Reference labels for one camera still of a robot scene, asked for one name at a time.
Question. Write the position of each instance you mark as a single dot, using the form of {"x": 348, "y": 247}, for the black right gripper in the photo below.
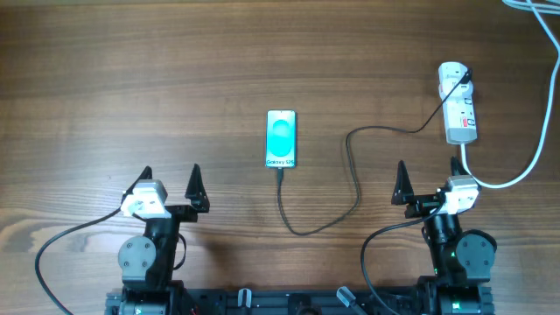
{"x": 404, "y": 194}

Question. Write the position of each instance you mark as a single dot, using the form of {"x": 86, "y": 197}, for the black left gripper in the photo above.
{"x": 185, "y": 213}

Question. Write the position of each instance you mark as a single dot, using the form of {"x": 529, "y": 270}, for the blue smartphone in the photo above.
{"x": 281, "y": 139}

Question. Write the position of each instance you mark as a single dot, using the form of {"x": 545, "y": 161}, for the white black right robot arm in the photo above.
{"x": 462, "y": 260}

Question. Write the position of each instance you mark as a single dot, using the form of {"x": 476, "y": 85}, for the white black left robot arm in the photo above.
{"x": 148, "y": 261}

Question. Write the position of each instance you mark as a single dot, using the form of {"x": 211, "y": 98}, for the white USB charger plug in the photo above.
{"x": 451, "y": 89}

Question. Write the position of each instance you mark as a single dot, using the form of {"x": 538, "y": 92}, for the white power strip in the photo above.
{"x": 459, "y": 114}

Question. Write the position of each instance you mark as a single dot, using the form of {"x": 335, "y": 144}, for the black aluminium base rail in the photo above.
{"x": 402, "y": 300}

